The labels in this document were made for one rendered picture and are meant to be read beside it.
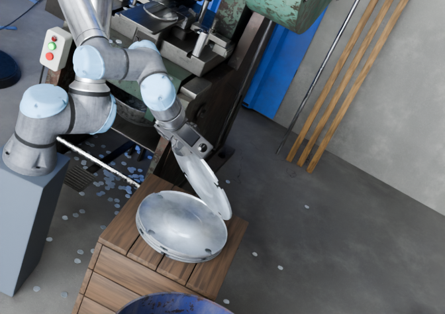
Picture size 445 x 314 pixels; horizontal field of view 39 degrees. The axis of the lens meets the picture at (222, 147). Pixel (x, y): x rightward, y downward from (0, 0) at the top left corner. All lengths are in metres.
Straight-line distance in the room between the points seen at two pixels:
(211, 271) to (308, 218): 1.15
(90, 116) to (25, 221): 0.36
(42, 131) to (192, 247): 0.55
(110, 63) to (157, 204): 0.66
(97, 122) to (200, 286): 0.55
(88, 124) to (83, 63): 0.39
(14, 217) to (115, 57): 0.65
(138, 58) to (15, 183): 0.56
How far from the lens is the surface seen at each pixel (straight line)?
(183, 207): 2.03
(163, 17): 2.20
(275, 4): 1.91
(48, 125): 1.76
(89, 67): 1.45
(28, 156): 1.81
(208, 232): 1.97
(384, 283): 2.88
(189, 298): 1.62
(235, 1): 2.45
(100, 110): 1.81
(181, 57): 2.22
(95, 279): 1.96
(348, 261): 2.87
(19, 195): 1.86
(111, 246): 1.86
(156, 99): 1.44
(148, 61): 1.52
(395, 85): 3.40
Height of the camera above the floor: 1.58
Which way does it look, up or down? 30 degrees down
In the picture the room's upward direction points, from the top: 24 degrees clockwise
